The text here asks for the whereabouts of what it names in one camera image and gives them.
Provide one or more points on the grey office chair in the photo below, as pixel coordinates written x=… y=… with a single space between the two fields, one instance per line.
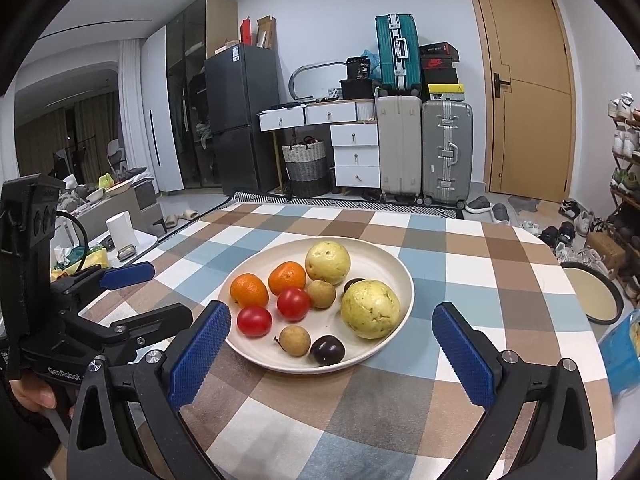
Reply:
x=117 y=155

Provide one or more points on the orange mandarin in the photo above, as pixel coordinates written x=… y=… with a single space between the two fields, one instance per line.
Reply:
x=249 y=290
x=287 y=277

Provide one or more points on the dark purple passion fruit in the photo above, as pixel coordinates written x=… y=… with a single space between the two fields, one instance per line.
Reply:
x=354 y=285

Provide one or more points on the grey storage bench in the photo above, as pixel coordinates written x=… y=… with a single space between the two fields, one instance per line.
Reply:
x=125 y=200

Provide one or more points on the person's left hand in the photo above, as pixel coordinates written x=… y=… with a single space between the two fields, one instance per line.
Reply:
x=37 y=395

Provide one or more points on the blue snack bag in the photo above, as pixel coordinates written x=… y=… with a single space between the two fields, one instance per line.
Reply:
x=620 y=350

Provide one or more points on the black shoe box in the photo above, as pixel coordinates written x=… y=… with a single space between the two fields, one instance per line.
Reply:
x=438 y=50
x=440 y=77

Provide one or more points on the dark glass wardrobe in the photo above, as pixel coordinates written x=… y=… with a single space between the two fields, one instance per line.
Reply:
x=185 y=100

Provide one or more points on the grey slipper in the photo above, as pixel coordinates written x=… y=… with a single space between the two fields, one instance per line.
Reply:
x=477 y=203
x=500 y=212

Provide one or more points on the grey floor mat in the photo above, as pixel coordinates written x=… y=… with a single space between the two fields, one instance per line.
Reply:
x=524 y=203

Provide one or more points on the black storage box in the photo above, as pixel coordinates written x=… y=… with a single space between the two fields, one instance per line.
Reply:
x=357 y=89

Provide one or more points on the pile of floor shoes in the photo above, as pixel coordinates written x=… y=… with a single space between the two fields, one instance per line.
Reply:
x=565 y=230

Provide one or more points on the small metal case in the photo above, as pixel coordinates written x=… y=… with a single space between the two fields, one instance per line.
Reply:
x=126 y=251

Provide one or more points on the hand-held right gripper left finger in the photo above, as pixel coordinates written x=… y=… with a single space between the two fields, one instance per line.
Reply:
x=200 y=355

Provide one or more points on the black paper bag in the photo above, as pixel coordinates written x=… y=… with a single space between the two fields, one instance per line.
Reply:
x=357 y=67

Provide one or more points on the brown longan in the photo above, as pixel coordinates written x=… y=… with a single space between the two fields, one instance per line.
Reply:
x=295 y=340
x=320 y=294

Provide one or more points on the curved metal tube frame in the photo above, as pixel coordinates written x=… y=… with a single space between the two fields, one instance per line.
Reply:
x=310 y=65

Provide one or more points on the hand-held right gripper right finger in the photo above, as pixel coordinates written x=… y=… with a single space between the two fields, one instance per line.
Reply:
x=462 y=355

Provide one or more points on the beige sandal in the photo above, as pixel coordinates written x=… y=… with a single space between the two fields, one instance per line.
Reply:
x=189 y=215
x=172 y=221

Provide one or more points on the blue plastic bag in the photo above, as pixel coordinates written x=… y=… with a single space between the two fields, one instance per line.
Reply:
x=371 y=57

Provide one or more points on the white low table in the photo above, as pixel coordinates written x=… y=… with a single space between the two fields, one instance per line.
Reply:
x=145 y=242

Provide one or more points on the tall cardboard box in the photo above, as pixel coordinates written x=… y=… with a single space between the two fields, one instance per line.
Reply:
x=266 y=32

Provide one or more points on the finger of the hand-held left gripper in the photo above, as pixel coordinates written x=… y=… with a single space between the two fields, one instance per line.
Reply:
x=127 y=275
x=150 y=320

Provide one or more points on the round stool black rim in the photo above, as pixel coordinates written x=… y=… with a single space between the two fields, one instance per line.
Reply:
x=592 y=295

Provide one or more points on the red tomato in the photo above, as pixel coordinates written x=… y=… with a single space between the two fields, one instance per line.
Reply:
x=293 y=303
x=254 y=321

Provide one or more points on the yellow-green guava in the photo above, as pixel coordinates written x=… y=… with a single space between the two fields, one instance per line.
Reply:
x=370 y=309
x=327 y=262

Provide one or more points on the white drawer desk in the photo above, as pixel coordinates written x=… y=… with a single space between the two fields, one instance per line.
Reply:
x=355 y=155

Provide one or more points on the dark plum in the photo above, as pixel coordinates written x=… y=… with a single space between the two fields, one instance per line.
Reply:
x=327 y=350

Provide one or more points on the beige suitcase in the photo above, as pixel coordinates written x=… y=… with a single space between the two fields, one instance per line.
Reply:
x=397 y=145

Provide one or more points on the cream round plate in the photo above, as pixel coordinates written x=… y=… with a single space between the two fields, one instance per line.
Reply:
x=380 y=270

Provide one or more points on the wooden door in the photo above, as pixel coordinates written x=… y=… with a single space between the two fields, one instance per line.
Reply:
x=525 y=90

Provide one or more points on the white wardrobe panel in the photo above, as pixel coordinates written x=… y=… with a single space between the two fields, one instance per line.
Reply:
x=160 y=110

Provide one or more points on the rows of shoes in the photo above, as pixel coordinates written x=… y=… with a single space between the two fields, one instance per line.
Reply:
x=625 y=145

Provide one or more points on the yellow label shoe box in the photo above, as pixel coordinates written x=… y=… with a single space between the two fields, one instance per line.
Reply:
x=446 y=92

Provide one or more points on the silver suitcase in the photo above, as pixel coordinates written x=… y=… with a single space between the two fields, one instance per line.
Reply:
x=446 y=150

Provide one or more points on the white paper roll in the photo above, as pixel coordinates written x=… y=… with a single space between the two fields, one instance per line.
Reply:
x=120 y=230

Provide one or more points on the woven laundry basket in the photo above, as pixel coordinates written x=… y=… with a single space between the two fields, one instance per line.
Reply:
x=305 y=165

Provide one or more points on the white curtain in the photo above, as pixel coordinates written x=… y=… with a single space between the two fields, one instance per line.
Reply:
x=131 y=110

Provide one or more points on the brown curtain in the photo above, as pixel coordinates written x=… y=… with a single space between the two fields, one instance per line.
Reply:
x=75 y=130

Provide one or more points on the black white striped rug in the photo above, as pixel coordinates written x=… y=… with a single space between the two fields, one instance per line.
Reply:
x=350 y=200

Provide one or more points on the small white basket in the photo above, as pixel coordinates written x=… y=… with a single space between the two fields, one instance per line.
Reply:
x=334 y=93

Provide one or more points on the black refrigerator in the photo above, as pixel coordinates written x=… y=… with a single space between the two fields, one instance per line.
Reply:
x=240 y=110

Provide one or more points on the yellow plastic bag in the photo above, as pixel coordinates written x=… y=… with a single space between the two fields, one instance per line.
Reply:
x=95 y=259

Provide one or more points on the teal suitcase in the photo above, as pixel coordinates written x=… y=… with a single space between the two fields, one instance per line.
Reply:
x=397 y=52

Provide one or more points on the checkered tablecloth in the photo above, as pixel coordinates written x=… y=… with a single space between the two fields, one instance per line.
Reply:
x=450 y=260

